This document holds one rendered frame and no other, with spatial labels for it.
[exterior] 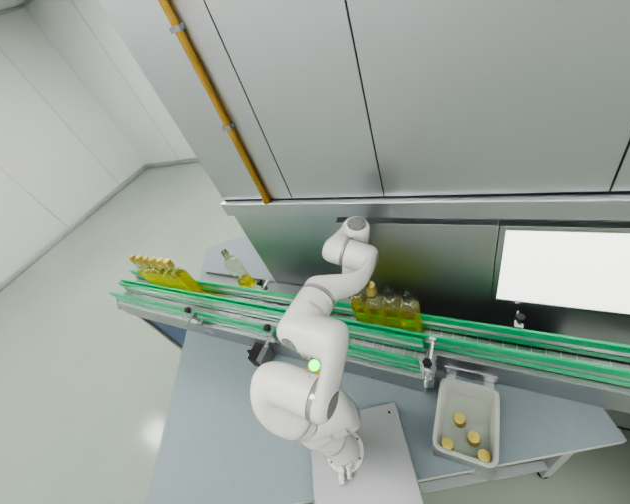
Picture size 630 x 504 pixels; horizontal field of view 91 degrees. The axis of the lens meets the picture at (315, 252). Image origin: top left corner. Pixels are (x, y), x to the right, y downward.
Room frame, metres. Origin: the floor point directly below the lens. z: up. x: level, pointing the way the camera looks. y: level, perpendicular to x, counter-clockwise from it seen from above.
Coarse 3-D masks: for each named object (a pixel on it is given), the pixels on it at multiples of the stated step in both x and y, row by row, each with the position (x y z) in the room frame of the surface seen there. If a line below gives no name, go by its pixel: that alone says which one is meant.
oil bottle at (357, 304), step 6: (366, 294) 0.67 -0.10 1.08; (354, 300) 0.66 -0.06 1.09; (360, 300) 0.65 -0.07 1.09; (354, 306) 0.66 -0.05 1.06; (360, 306) 0.64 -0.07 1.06; (354, 312) 0.66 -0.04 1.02; (360, 312) 0.65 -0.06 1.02; (366, 312) 0.64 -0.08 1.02; (360, 318) 0.66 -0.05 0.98; (366, 318) 0.64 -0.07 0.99
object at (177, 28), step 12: (168, 12) 0.97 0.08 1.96; (180, 24) 0.97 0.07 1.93; (180, 36) 0.97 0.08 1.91; (192, 48) 0.98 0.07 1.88; (192, 60) 0.97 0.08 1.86; (204, 72) 0.97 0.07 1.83; (204, 84) 0.97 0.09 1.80; (216, 96) 0.97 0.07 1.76; (216, 108) 0.97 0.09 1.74; (228, 120) 0.97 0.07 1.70; (228, 132) 0.97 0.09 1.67; (240, 144) 0.97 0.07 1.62; (240, 156) 0.97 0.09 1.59; (252, 168) 0.97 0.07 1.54; (264, 192) 0.97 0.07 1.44
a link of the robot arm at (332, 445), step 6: (342, 432) 0.29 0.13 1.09; (324, 438) 0.29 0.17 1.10; (330, 438) 0.29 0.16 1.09; (336, 438) 0.29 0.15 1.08; (342, 438) 0.31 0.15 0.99; (306, 444) 0.30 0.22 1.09; (312, 444) 0.29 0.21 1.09; (318, 444) 0.29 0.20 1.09; (324, 444) 0.29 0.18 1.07; (330, 444) 0.30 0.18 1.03; (336, 444) 0.30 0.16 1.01; (342, 444) 0.30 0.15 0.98; (318, 450) 0.29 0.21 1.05; (324, 450) 0.29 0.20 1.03; (330, 450) 0.29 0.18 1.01; (336, 450) 0.29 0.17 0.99
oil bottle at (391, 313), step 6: (384, 300) 0.61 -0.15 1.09; (396, 300) 0.59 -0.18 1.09; (384, 306) 0.59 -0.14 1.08; (390, 306) 0.58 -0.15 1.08; (396, 306) 0.57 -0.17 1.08; (384, 312) 0.59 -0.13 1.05; (390, 312) 0.58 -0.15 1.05; (396, 312) 0.57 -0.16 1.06; (390, 318) 0.58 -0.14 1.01; (396, 318) 0.57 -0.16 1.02; (390, 324) 0.59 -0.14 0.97; (396, 324) 0.57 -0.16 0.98
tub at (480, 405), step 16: (448, 384) 0.38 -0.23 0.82; (464, 384) 0.36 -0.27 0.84; (448, 400) 0.35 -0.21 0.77; (464, 400) 0.34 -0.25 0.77; (480, 400) 0.32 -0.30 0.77; (496, 400) 0.28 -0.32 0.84; (448, 416) 0.31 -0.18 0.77; (480, 416) 0.28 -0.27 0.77; (496, 416) 0.24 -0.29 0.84; (448, 432) 0.27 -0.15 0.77; (464, 432) 0.25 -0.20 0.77; (480, 432) 0.24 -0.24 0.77; (496, 432) 0.21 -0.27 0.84; (464, 448) 0.22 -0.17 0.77; (480, 448) 0.20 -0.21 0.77; (496, 448) 0.17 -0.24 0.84; (480, 464) 0.16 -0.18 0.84; (496, 464) 0.14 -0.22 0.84
